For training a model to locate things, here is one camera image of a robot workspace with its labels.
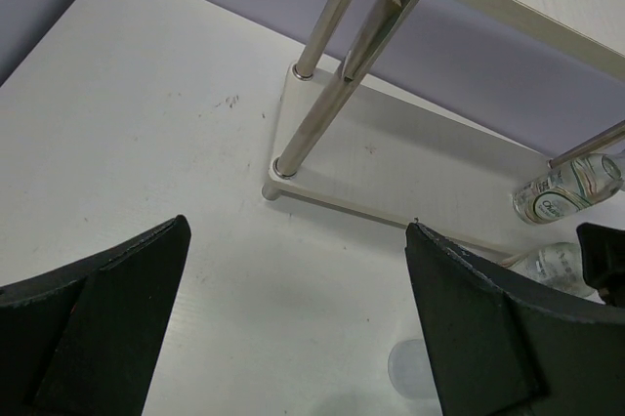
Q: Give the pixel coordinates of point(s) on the Pocari Sweat bottle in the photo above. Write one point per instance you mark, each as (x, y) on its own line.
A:
(410, 371)

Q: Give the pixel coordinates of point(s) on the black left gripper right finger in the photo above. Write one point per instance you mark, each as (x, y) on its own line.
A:
(502, 344)

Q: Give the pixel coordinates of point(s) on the Chang soda water bottle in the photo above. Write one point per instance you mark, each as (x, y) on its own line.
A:
(576, 185)
(558, 266)

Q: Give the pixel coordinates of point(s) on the white two-tier shelf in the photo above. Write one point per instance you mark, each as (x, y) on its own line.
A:
(346, 145)

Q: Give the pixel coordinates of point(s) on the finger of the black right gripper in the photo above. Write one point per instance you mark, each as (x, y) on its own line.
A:
(602, 251)

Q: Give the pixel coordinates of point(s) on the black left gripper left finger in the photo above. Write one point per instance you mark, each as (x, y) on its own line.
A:
(84, 339)

